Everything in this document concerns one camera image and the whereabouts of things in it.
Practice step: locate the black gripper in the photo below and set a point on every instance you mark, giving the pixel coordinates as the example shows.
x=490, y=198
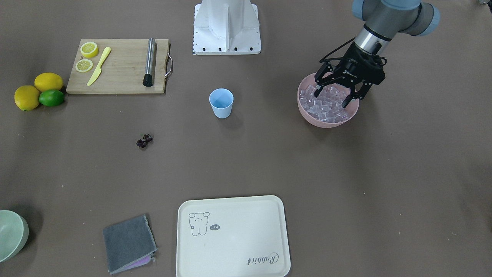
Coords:
x=356, y=66

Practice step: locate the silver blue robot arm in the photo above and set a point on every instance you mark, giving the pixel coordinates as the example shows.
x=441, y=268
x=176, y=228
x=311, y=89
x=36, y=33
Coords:
x=383, y=19

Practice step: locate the clear ice cubes pile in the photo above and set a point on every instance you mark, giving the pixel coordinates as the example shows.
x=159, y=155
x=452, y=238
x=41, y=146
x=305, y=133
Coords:
x=327, y=107

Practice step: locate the light blue cup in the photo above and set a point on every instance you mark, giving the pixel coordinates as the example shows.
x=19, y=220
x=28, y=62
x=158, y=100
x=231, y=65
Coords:
x=221, y=101

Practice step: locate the dark cherries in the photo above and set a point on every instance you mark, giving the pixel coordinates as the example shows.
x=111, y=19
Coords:
x=144, y=141

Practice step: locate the pink bowl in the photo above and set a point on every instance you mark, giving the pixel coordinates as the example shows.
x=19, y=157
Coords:
x=352, y=107

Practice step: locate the cream rabbit tray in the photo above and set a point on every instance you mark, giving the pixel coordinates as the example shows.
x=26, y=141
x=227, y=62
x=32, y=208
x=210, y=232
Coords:
x=232, y=237

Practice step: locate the steel muddler black tip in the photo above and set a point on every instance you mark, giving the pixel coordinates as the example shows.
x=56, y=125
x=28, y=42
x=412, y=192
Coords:
x=149, y=75

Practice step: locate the wooden cutting board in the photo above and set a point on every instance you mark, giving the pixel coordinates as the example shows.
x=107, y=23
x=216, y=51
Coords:
x=124, y=68

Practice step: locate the yellow plastic knife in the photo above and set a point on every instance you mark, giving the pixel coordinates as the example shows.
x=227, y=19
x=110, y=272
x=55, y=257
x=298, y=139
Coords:
x=98, y=68

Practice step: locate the lemon half slice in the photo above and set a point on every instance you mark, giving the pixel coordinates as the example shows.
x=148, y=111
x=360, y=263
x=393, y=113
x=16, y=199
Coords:
x=84, y=65
x=89, y=49

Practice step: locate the grey folded cloth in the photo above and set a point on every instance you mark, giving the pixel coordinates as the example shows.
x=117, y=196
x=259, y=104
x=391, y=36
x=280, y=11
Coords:
x=129, y=244

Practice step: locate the green lime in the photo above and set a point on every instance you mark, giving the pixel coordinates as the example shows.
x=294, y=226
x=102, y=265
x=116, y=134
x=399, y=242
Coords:
x=51, y=98

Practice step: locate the yellow lemon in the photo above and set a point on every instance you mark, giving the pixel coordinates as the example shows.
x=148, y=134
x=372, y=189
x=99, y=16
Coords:
x=48, y=81
x=27, y=97

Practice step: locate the mint green bowl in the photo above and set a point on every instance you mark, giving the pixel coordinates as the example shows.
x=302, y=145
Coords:
x=14, y=232

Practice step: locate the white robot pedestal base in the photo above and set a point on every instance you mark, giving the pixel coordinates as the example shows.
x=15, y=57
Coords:
x=226, y=27

